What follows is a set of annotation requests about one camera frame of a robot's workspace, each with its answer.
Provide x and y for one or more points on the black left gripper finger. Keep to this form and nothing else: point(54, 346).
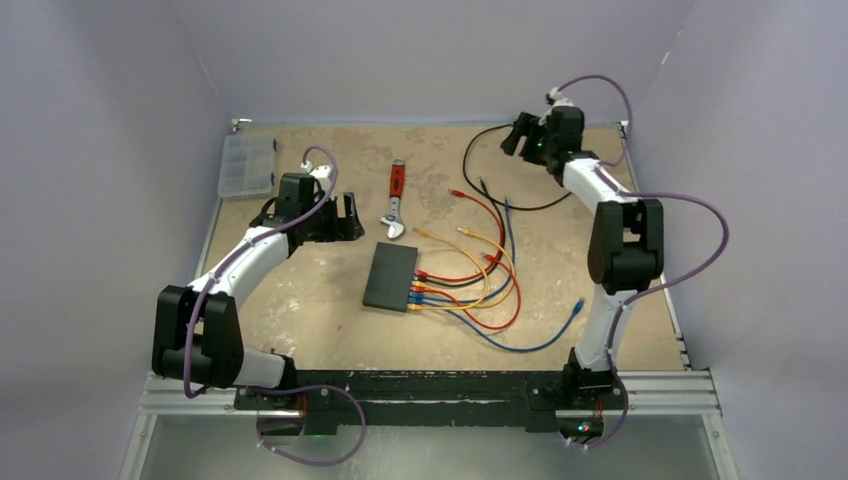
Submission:
point(350, 208)
point(345, 230)

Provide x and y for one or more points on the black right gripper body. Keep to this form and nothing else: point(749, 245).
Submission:
point(548, 144)

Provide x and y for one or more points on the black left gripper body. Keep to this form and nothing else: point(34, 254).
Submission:
point(323, 225)

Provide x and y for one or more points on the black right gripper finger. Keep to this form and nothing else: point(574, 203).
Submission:
point(510, 143)
point(525, 124)

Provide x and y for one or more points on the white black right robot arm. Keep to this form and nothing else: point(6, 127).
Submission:
point(626, 247)

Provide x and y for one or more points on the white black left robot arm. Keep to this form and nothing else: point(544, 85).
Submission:
point(198, 337)

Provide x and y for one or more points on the clear plastic organizer box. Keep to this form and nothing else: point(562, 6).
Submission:
point(247, 166)

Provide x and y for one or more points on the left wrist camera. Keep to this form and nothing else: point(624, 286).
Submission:
point(322, 173)

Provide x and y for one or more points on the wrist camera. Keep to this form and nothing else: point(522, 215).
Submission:
point(555, 98)
point(322, 173)

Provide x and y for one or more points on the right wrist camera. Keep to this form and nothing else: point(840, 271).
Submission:
point(555, 98)

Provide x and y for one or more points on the silver adjustable wrench red handle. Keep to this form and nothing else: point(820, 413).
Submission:
point(392, 218)

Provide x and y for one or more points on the black network switch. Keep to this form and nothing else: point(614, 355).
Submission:
point(390, 277)

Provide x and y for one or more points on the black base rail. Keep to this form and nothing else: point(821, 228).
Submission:
point(531, 400)

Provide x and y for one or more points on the aluminium frame rail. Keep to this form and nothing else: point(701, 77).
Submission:
point(681, 393)

